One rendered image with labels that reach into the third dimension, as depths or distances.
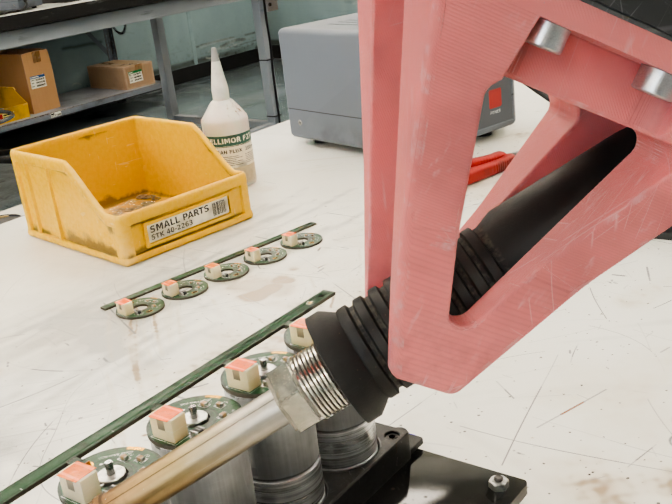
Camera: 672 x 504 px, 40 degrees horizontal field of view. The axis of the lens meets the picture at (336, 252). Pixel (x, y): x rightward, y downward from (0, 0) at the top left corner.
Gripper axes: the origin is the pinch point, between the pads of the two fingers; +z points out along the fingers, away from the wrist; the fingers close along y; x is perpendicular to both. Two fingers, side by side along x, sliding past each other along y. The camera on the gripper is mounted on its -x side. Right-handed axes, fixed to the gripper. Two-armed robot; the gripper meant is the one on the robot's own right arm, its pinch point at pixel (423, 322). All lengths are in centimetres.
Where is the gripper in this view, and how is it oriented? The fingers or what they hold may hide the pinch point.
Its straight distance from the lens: 18.7
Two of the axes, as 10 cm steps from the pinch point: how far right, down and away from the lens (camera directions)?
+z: -3.7, 8.9, 2.5
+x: 9.2, 3.1, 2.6
